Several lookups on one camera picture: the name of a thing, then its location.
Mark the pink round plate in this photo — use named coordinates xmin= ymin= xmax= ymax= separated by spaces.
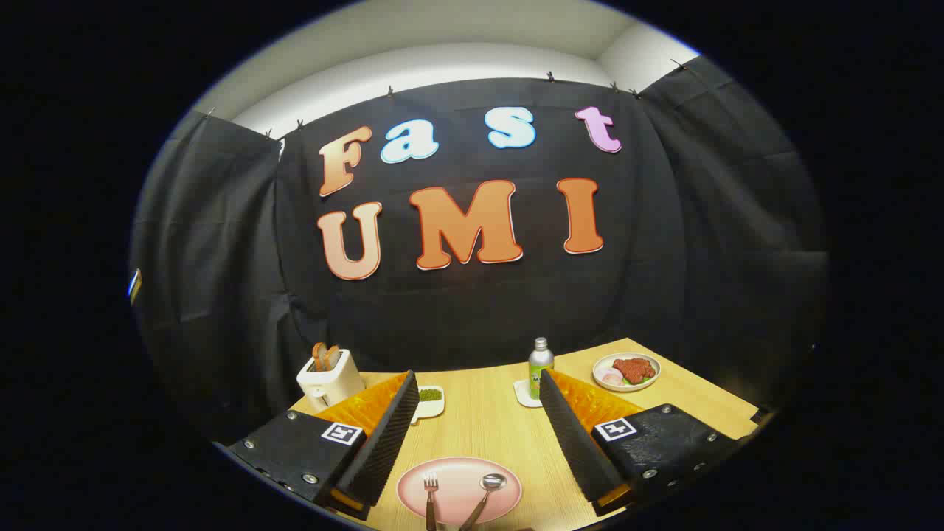
xmin=396 ymin=457 xmax=523 ymax=526

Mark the black backdrop cloth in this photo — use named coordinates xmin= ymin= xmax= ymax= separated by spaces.
xmin=129 ymin=55 xmax=830 ymax=443

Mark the spoon with brown handle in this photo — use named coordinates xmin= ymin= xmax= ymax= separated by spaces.
xmin=459 ymin=473 xmax=507 ymax=531

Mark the white divided condiment dish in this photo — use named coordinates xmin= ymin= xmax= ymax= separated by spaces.
xmin=411 ymin=385 xmax=445 ymax=425

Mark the cream toaster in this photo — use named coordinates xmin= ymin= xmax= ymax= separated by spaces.
xmin=296 ymin=349 xmax=366 ymax=412

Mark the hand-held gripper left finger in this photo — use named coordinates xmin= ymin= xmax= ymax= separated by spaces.
xmin=225 ymin=370 xmax=420 ymax=521

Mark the red fried meat piece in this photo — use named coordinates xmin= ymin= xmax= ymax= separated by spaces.
xmin=612 ymin=358 xmax=656 ymax=385

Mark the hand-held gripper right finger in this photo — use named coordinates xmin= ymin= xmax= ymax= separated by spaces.
xmin=538 ymin=368 xmax=740 ymax=517

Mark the green soda bottle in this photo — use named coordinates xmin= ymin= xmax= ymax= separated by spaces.
xmin=528 ymin=337 xmax=555 ymax=401

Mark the white oval food plate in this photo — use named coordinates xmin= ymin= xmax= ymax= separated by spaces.
xmin=592 ymin=352 xmax=662 ymax=392

